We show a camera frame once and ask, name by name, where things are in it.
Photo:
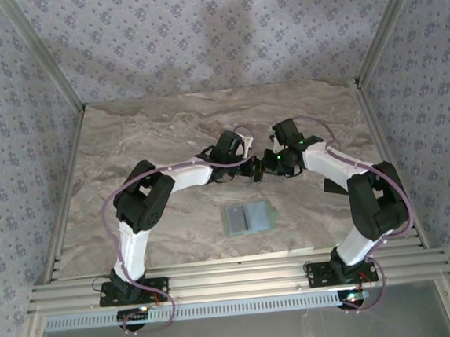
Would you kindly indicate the aluminium table side rail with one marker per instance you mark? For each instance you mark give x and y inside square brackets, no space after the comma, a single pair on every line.
[65,190]
[390,162]

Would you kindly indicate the aluminium frame cross rail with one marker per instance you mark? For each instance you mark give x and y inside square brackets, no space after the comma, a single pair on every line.
[238,277]

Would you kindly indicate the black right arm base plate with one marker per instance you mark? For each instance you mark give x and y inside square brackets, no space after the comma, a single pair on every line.
[317,272]

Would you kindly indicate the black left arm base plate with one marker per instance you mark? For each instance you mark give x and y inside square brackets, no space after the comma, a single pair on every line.
[160,286]

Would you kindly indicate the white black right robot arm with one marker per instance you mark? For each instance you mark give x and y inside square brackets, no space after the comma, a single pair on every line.
[327,163]

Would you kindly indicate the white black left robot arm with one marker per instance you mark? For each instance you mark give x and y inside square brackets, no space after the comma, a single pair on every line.
[134,255]

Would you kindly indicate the small controller board with LED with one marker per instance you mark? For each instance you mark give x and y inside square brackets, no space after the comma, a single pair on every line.
[356,296]
[133,313]

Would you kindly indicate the green card holder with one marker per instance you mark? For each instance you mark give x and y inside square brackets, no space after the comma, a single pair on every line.
[258,217]

